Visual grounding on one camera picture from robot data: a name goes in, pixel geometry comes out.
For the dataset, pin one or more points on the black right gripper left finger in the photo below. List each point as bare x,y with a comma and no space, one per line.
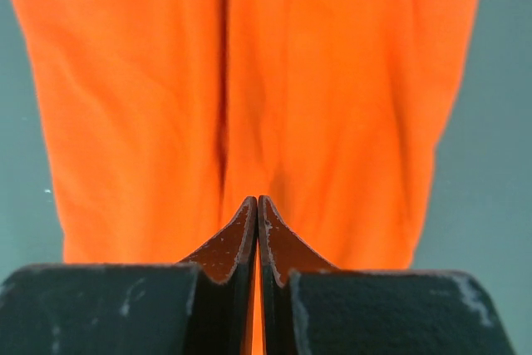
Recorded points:
201,305

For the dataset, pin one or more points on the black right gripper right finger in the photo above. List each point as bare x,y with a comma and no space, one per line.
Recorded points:
310,306

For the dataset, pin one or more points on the orange t shirt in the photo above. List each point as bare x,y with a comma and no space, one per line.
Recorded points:
161,117

